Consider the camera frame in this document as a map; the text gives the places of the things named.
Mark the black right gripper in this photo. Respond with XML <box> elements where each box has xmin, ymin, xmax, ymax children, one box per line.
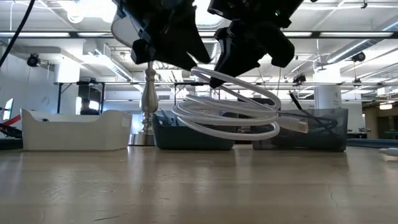
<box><xmin>208</xmin><ymin>0</ymin><xmax>304</xmax><ymax>88</ymax></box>

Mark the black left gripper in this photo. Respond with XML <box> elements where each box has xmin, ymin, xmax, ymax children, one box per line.
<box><xmin>111</xmin><ymin>0</ymin><xmax>212</xmax><ymax>71</ymax></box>

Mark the black USB cable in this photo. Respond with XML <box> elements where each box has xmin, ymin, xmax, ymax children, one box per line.
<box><xmin>279</xmin><ymin>91</ymin><xmax>340</xmax><ymax>138</ymax></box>

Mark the silver lamp base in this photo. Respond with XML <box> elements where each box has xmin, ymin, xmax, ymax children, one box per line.
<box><xmin>128</xmin><ymin>60</ymin><xmax>160</xmax><ymax>147</ymax></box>

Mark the teal plastic bin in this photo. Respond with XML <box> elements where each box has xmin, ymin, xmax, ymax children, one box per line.
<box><xmin>151</xmin><ymin>109</ymin><xmax>236</xmax><ymax>151</ymax></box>

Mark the person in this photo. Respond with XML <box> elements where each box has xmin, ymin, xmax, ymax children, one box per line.
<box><xmin>80</xmin><ymin>98</ymin><xmax>101</xmax><ymax>116</ymax></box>

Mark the grey translucent plastic bin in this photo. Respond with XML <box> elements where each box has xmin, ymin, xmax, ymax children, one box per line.
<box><xmin>251</xmin><ymin>108</ymin><xmax>349</xmax><ymax>152</ymax></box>

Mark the white plastic bin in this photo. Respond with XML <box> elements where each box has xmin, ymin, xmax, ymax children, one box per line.
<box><xmin>20</xmin><ymin>108</ymin><xmax>133</xmax><ymax>152</ymax></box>

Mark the black hanging cable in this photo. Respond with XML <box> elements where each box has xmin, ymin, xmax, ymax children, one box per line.
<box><xmin>0</xmin><ymin>0</ymin><xmax>35</xmax><ymax>68</ymax></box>

